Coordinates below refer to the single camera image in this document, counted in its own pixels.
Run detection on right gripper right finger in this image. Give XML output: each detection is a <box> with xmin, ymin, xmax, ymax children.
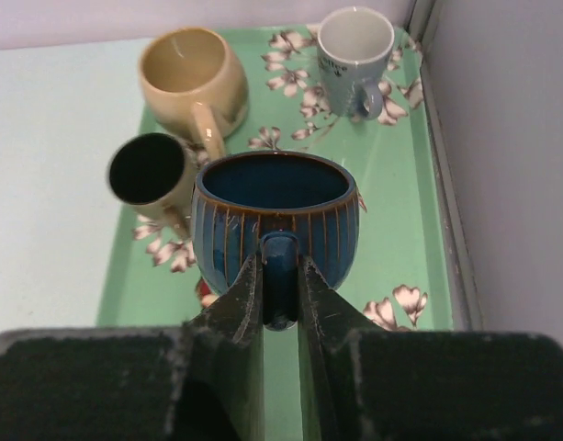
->
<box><xmin>298</xmin><ymin>257</ymin><xmax>563</xmax><ymax>440</ymax></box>

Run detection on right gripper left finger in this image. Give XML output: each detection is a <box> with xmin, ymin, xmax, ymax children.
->
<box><xmin>0</xmin><ymin>256</ymin><xmax>265</xmax><ymax>440</ymax></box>

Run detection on blue mug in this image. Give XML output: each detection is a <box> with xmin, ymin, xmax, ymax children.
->
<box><xmin>191</xmin><ymin>151</ymin><xmax>360</xmax><ymax>331</ymax></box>

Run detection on black striped mug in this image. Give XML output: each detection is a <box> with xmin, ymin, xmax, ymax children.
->
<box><xmin>107</xmin><ymin>132</ymin><xmax>197</xmax><ymax>241</ymax></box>

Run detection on beige wooden mug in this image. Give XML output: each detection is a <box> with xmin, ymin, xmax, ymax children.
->
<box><xmin>139</xmin><ymin>27</ymin><xmax>249</xmax><ymax>160</ymax></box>

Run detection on grey mug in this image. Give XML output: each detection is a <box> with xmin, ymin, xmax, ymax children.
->
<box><xmin>317</xmin><ymin>6</ymin><xmax>395</xmax><ymax>119</ymax></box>

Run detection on green floral tray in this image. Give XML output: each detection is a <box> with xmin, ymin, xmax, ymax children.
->
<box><xmin>95</xmin><ymin>22</ymin><xmax>456</xmax><ymax>332</ymax></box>

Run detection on right aluminium frame post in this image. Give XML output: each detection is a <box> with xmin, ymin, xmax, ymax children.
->
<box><xmin>406</xmin><ymin>1</ymin><xmax>484</xmax><ymax>331</ymax></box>

